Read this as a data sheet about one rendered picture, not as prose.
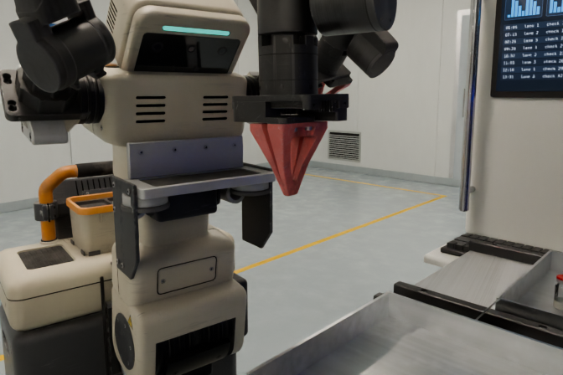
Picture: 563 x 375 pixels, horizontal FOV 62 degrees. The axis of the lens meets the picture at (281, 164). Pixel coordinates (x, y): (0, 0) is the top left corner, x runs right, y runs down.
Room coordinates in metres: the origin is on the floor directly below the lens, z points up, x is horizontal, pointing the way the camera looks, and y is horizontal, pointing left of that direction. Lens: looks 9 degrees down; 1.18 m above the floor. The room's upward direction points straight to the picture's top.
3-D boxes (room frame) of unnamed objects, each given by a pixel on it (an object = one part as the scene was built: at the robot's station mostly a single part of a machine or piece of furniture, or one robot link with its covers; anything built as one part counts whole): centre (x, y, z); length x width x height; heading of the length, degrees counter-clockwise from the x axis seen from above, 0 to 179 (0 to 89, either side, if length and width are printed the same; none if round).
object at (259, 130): (0.45, -0.02, 1.13); 0.07 x 0.07 x 0.09; 46
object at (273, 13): (0.46, -0.01, 1.26); 0.07 x 0.06 x 0.07; 57
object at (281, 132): (0.47, 0.00, 1.13); 0.07 x 0.07 x 0.09; 46
